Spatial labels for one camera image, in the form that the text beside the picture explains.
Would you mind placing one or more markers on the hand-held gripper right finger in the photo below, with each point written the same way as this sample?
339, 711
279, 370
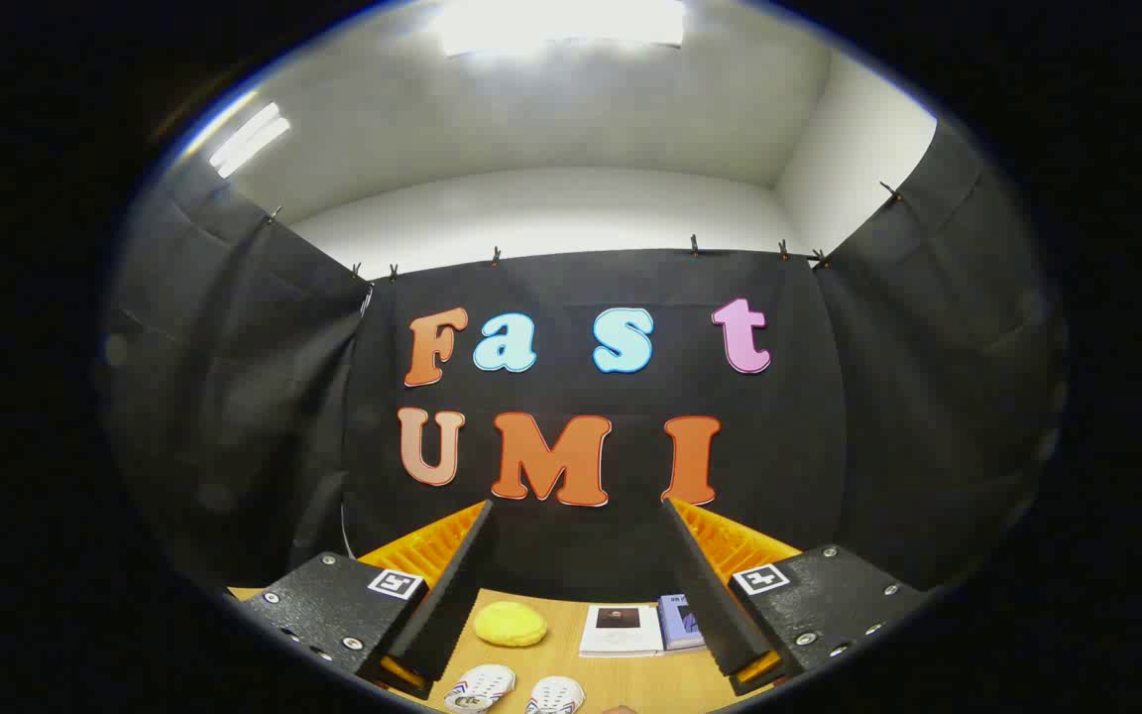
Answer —
715, 615

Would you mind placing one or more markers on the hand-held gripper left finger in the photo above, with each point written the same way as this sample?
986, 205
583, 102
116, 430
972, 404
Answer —
452, 605

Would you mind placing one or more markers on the white striped canvas shoe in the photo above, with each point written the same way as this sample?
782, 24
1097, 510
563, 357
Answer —
556, 695
480, 687

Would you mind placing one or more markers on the blue cover book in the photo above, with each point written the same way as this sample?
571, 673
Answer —
678, 623

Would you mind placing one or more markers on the yellow round plush cushion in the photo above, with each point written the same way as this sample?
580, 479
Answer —
510, 624

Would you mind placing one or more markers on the white portrait cover book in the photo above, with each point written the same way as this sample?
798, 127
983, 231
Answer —
621, 635

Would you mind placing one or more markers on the black backdrop cloth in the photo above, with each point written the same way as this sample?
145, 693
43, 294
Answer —
829, 446

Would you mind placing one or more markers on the row of black cloth clips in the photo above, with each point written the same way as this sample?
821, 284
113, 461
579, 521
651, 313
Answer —
694, 245

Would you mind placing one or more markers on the ceiling light panel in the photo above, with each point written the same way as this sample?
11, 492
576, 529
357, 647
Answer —
561, 25
249, 139

